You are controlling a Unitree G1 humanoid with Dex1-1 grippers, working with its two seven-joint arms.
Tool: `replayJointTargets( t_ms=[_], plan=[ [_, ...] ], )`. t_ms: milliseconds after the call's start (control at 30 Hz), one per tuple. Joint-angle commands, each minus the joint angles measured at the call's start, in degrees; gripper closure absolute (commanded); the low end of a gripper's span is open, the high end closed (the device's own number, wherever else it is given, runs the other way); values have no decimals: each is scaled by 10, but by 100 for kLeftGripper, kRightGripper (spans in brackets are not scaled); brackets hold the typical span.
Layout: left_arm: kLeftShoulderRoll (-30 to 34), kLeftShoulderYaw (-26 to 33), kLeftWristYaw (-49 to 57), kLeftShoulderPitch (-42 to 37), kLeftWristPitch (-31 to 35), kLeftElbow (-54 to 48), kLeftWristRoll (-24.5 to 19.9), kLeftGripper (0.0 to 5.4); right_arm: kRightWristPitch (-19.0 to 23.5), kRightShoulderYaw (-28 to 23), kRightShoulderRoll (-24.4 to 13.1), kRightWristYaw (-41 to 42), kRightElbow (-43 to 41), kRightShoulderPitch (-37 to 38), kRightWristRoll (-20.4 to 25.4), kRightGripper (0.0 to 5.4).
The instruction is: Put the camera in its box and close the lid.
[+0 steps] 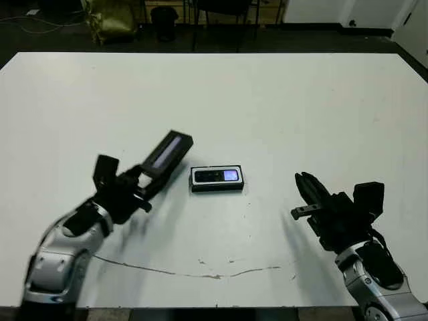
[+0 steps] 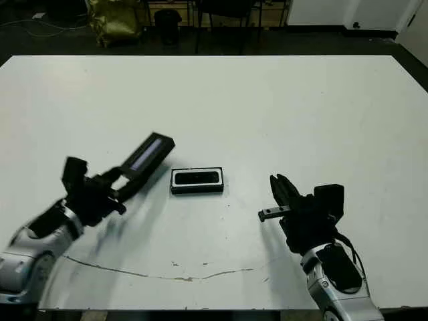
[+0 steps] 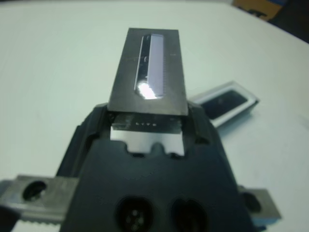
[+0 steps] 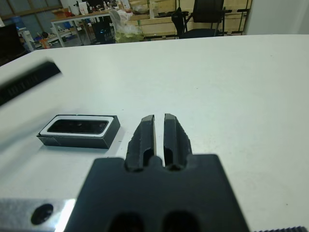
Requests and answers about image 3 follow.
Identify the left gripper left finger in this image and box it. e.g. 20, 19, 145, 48
56, 102, 112, 179

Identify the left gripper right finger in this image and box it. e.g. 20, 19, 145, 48
182, 103, 227, 155

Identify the black box lid with window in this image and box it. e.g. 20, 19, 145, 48
107, 28, 189, 136

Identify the black box base white insert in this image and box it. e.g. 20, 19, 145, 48
189, 81, 260, 129

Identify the brown cardboard box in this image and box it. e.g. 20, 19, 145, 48
231, 0, 290, 22

